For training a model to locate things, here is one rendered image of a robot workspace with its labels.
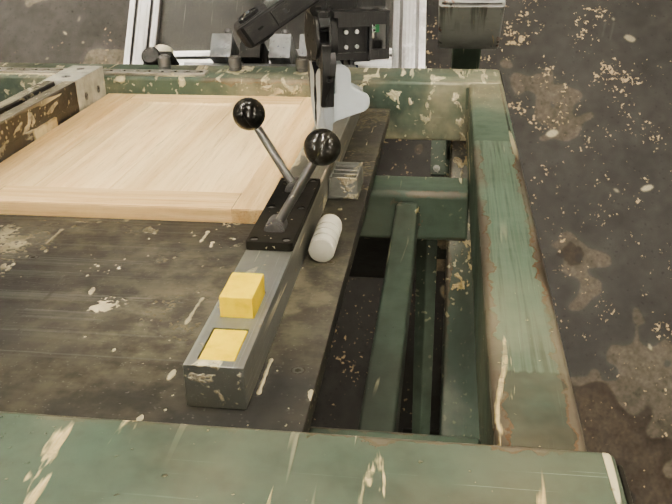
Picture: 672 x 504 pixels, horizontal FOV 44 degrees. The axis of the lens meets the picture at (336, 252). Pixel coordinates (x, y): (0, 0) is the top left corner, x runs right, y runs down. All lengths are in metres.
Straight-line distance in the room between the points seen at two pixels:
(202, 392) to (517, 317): 0.27
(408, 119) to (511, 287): 0.82
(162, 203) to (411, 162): 1.45
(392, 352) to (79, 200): 0.47
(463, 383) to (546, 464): 1.04
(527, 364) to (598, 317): 1.72
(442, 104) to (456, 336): 0.42
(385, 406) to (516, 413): 0.20
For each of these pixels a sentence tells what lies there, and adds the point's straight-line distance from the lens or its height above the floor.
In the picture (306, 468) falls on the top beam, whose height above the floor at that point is 1.84.
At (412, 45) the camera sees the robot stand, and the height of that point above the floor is 0.23.
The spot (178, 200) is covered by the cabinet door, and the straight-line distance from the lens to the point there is 1.07.
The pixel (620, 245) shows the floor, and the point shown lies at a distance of 2.42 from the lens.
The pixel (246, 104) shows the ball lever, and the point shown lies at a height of 1.44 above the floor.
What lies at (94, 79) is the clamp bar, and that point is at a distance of 1.61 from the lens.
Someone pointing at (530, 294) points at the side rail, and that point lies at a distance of 0.76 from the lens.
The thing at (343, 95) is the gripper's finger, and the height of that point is 1.44.
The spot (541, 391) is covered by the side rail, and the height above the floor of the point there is 1.68.
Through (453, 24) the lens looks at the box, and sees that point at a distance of 1.64.
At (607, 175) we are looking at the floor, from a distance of 2.47.
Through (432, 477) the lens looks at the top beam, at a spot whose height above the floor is 1.84.
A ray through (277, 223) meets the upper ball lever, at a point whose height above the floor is 1.47.
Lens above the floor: 2.30
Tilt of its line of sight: 75 degrees down
